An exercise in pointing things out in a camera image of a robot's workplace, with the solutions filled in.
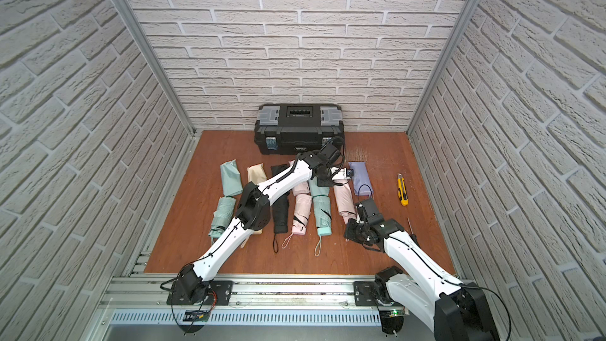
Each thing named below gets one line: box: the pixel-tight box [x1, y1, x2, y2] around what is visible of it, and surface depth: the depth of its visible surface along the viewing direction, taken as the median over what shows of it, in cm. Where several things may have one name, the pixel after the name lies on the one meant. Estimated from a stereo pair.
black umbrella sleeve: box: [270, 164, 291, 178], surface depth 105 cm
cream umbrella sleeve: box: [246, 162, 268, 186], surface depth 104 cm
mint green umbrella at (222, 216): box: [208, 195, 236, 245], surface depth 89 cm
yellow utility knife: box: [396, 172, 409, 207], surface depth 99 cm
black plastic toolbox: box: [254, 103, 345, 155], surface depth 102 cm
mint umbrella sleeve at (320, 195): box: [308, 174, 330, 205], surface depth 97 cm
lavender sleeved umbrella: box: [347, 161, 374, 196], surface depth 99 cm
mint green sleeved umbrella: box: [312, 194, 333, 257], surface depth 90 cm
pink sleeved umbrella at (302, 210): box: [280, 194, 312, 249], surface depth 89 cm
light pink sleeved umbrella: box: [337, 205, 358, 225], surface depth 90 cm
